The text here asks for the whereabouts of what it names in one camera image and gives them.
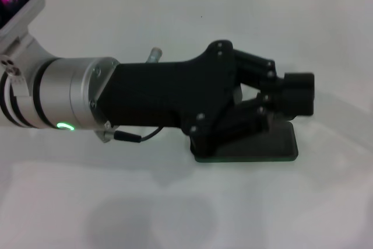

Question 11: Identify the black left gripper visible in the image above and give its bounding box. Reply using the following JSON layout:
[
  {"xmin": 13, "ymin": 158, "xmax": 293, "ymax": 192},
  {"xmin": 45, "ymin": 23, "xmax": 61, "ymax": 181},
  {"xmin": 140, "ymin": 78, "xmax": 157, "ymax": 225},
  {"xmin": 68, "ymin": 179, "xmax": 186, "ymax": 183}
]
[{"xmin": 94, "ymin": 39, "xmax": 243, "ymax": 156}]

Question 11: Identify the green glasses case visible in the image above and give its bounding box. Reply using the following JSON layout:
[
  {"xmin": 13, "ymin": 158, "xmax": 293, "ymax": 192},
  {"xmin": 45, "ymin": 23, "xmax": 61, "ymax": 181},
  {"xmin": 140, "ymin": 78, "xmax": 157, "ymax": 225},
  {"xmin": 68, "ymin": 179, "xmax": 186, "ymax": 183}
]
[{"xmin": 188, "ymin": 119, "xmax": 300, "ymax": 163}]

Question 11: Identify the left gripper silver plug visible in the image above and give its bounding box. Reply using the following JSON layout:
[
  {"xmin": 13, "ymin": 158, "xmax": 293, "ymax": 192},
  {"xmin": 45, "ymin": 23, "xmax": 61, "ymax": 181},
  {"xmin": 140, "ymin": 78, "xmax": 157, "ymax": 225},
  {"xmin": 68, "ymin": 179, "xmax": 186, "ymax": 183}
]
[{"xmin": 146, "ymin": 45, "xmax": 164, "ymax": 64}]

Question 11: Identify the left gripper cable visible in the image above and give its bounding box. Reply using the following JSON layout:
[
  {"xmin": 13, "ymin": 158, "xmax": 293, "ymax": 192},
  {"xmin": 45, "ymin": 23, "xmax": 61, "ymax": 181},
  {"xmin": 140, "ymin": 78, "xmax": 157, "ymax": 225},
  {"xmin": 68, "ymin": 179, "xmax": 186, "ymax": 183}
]
[{"xmin": 98, "ymin": 122, "xmax": 164, "ymax": 145}]

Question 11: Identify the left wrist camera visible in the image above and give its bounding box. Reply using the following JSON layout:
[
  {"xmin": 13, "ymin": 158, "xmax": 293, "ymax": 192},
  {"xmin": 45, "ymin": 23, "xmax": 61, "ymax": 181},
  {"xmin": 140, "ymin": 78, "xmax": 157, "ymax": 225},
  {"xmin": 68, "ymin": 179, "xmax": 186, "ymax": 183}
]
[{"xmin": 0, "ymin": 0, "xmax": 64, "ymax": 37}]

